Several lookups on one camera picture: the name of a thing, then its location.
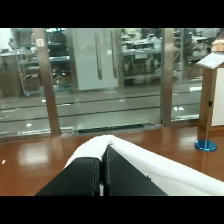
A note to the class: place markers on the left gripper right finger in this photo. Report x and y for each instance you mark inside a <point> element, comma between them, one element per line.
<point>126,177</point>

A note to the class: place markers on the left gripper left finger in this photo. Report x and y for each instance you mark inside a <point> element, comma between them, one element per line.
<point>77,177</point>

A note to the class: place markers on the white garment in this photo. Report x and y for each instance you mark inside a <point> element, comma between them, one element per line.
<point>173,173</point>

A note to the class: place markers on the sign stand with blue base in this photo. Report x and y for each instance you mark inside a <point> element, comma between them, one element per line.
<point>207,100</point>

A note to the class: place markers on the wooden cabinet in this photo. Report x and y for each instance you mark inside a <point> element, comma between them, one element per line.
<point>215,93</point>

